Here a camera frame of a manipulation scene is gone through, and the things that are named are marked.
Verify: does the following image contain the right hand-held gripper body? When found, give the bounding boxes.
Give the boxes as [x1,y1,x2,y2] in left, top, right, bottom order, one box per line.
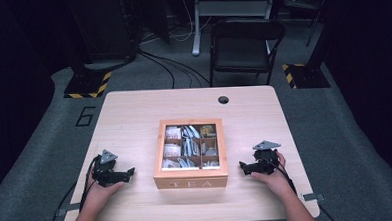
[248,139,283,176]

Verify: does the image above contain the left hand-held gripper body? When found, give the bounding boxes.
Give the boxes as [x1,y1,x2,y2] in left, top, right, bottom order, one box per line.
[91,148,130,188]

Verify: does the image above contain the wooden box with glass lid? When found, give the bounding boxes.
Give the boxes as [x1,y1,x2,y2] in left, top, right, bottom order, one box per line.
[149,116,230,191]

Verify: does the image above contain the person's left hand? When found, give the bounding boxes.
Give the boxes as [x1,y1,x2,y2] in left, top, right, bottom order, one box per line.
[81,169,126,214]

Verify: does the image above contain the person's right hand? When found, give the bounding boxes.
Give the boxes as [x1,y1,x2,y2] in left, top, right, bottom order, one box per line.
[250,150,294,199]

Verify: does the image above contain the stack of pale tea packets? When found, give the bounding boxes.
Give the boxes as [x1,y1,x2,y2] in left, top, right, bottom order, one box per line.
[199,141,219,168]

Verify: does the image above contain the stack of yellow tea packets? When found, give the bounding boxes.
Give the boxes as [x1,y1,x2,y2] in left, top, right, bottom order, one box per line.
[199,124,217,139]

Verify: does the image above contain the grey tape strip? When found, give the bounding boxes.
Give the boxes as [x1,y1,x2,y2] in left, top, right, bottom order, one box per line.
[56,202,81,217]
[302,192,325,203]

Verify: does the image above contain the stack of grey tea packets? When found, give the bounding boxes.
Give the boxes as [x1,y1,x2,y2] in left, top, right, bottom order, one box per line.
[176,124,203,169]

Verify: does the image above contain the black stand with striped base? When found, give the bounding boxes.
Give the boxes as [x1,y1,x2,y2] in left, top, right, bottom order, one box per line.
[61,43,113,100]
[279,18,332,91]

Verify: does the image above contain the black folding chair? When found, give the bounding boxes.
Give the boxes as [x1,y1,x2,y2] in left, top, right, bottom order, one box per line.
[207,16,289,88]

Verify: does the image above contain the dark curtain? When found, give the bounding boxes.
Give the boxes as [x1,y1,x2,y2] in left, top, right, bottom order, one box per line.
[0,0,61,202]
[322,0,392,203]

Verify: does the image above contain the black cabinet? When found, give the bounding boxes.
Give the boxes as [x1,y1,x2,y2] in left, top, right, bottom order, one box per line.
[67,0,140,65]

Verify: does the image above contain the dark side table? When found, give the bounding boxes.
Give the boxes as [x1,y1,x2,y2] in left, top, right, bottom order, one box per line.
[277,0,332,50]

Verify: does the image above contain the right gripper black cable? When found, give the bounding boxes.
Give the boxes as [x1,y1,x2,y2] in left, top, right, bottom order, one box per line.
[264,148,338,221]

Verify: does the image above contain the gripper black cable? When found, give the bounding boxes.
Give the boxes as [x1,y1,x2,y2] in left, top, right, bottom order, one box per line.
[264,148,338,221]
[45,155,105,221]

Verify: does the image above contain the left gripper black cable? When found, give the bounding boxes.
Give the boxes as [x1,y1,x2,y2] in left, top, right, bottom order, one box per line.
[45,155,105,221]

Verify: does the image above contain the black floor cables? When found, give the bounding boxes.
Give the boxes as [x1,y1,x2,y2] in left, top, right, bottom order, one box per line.
[137,46,212,91]

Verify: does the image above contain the white floor cables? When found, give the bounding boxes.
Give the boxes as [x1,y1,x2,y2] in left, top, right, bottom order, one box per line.
[138,0,215,46]

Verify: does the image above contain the white desk frame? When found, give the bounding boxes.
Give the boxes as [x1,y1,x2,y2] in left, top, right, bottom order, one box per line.
[189,0,281,57]

